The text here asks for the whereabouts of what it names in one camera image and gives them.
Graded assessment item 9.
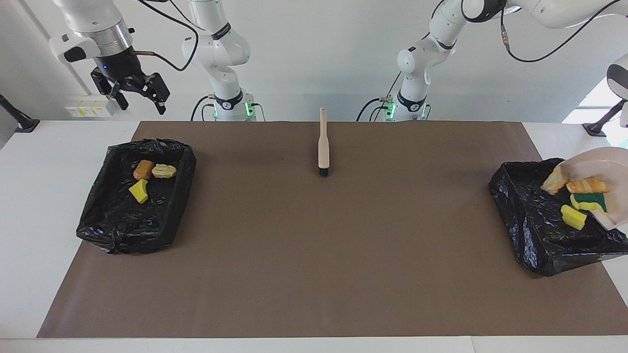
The beige plastic dustpan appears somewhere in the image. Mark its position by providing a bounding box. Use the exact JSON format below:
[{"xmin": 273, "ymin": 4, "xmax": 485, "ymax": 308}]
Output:
[{"xmin": 554, "ymin": 146, "xmax": 628, "ymax": 231}]

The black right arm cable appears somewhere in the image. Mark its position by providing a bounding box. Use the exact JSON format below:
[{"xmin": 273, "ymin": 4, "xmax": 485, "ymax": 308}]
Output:
[{"xmin": 131, "ymin": 0, "xmax": 201, "ymax": 73}]

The bin with black trash bag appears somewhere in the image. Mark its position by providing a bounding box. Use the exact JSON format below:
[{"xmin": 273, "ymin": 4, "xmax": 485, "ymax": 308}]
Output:
[
  {"xmin": 76, "ymin": 138, "xmax": 197, "ymax": 254},
  {"xmin": 489, "ymin": 157, "xmax": 628, "ymax": 277}
]

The beige brush with black bristles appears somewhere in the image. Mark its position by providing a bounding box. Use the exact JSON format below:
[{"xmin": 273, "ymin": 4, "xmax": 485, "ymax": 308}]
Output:
[{"xmin": 317, "ymin": 107, "xmax": 331, "ymax": 177}]

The white wall socket box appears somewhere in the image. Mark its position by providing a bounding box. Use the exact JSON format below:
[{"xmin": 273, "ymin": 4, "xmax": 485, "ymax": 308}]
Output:
[{"xmin": 65, "ymin": 94, "xmax": 116, "ymax": 119}]

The large green and yellow sponge piece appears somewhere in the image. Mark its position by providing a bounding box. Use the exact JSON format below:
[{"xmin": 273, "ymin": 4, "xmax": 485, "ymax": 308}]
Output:
[{"xmin": 570, "ymin": 192, "xmax": 608, "ymax": 214}]

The brown table mat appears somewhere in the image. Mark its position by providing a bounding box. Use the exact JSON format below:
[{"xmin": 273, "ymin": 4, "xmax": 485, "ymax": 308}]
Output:
[{"xmin": 37, "ymin": 121, "xmax": 628, "ymax": 339}]

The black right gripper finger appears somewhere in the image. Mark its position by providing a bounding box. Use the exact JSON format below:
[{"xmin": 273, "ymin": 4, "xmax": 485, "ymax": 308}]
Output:
[
  {"xmin": 132, "ymin": 74, "xmax": 171, "ymax": 116},
  {"xmin": 91, "ymin": 69, "xmax": 129, "ymax": 111}
]

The beige crumbly sponge chunk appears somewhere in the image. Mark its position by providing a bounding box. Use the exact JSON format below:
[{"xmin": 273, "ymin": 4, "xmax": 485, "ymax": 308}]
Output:
[{"xmin": 542, "ymin": 164, "xmax": 569, "ymax": 196}]

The white wall cable conduit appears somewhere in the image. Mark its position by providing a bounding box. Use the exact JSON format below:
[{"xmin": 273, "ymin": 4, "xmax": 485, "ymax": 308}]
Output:
[{"xmin": 19, "ymin": 0, "xmax": 94, "ymax": 96}]

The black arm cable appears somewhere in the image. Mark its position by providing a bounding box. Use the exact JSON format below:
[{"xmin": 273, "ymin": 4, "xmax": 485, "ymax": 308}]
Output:
[
  {"xmin": 131, "ymin": 0, "xmax": 201, "ymax": 73},
  {"xmin": 499, "ymin": 0, "xmax": 626, "ymax": 63}
]

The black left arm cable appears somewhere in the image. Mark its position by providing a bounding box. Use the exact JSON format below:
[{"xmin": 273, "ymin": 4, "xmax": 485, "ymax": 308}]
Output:
[{"xmin": 499, "ymin": 0, "xmax": 626, "ymax": 63}]

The black base power cable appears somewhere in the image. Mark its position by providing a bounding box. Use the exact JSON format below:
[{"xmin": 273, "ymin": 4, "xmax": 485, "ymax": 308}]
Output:
[
  {"xmin": 190, "ymin": 95, "xmax": 216, "ymax": 121},
  {"xmin": 357, "ymin": 96, "xmax": 394, "ymax": 122}
]

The black pole stand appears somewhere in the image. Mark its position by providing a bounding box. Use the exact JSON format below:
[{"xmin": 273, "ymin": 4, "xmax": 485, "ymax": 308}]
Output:
[
  {"xmin": 0, "ymin": 93, "xmax": 41, "ymax": 133},
  {"xmin": 582, "ymin": 95, "xmax": 628, "ymax": 137}
]

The small green and yellow sponge piece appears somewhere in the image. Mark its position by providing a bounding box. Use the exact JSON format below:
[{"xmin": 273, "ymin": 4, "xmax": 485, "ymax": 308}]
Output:
[{"xmin": 129, "ymin": 179, "xmax": 150, "ymax": 204}]

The orange striped bread piece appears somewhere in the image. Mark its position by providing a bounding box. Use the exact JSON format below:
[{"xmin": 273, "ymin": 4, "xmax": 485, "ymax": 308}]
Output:
[{"xmin": 567, "ymin": 177, "xmax": 610, "ymax": 194}]

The brown oval bread nugget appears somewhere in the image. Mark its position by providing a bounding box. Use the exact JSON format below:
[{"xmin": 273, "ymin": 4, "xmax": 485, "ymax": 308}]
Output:
[{"xmin": 133, "ymin": 160, "xmax": 156, "ymax": 181}]

